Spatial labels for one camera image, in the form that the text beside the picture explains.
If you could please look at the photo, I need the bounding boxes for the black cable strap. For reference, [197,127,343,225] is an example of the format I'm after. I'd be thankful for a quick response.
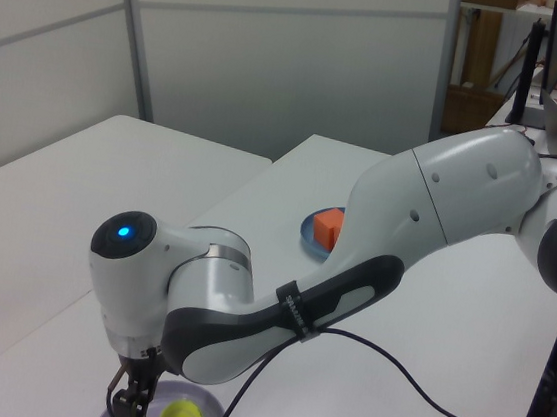
[270,278,325,345]

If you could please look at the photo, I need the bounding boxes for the black monitor stand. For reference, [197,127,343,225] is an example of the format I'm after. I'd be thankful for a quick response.
[503,16,557,131]

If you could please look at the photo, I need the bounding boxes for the blue plate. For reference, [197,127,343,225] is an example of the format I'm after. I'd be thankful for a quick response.
[295,201,349,263]

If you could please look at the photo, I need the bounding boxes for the wide cardboard box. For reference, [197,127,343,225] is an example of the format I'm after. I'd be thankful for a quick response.
[440,84,507,140]

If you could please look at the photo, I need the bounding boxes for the purple plate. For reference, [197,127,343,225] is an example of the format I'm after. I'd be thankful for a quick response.
[94,371,235,417]

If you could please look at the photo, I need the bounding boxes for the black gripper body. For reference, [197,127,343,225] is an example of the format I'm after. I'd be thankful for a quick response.
[117,344,168,395]

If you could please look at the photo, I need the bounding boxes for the tall cardboard box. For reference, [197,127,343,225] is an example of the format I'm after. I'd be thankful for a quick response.
[460,8,504,91]

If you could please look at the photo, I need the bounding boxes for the orange foam cube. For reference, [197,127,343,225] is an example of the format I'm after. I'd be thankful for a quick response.
[310,205,348,253]

